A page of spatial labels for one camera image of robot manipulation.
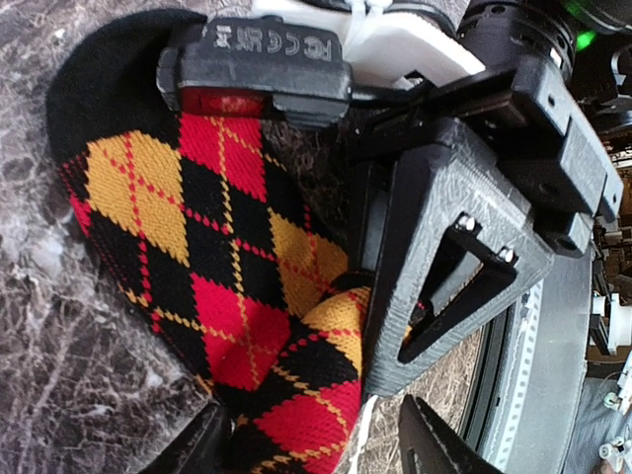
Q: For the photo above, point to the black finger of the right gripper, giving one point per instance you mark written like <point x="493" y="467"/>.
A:
<point x="450" y="242"/>

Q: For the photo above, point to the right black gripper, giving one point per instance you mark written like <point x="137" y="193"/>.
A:
<point x="545" y="145"/>

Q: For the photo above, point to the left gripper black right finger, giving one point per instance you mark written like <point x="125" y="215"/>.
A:
<point x="429" y="445"/>

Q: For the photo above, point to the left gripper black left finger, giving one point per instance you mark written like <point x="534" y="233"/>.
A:
<point x="199" y="447"/>

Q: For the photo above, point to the argyle black red orange sock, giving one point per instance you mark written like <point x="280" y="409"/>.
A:
<point x="206" y="233"/>

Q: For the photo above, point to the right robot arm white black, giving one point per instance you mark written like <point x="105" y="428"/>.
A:
<point x="498" y="33"/>

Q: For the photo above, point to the white slotted cable duct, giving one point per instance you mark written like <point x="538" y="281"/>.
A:
<point x="516" y="376"/>

